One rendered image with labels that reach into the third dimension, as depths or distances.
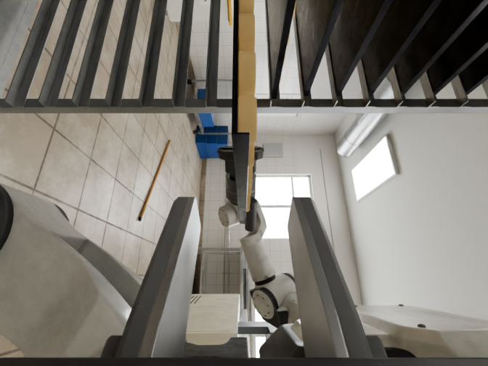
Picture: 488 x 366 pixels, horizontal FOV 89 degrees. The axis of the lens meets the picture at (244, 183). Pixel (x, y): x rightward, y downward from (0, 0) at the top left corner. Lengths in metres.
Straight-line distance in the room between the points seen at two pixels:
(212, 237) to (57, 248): 4.64
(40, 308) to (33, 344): 0.04
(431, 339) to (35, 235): 0.46
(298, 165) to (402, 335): 5.28
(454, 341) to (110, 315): 0.34
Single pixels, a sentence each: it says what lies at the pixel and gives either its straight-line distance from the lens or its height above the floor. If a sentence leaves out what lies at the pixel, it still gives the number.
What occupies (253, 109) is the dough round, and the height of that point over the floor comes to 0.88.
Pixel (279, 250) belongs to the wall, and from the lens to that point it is 4.96.
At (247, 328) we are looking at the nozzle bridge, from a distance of 1.71.
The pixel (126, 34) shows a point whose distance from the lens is 0.99.
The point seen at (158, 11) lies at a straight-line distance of 1.04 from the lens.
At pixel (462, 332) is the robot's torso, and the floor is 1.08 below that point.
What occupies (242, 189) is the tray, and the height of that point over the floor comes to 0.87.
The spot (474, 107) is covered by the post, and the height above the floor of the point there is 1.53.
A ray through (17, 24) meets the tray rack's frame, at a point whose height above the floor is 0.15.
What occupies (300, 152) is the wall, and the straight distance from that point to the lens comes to 5.72.
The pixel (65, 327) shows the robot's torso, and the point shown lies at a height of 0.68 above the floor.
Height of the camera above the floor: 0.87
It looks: level
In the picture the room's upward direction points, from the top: 90 degrees clockwise
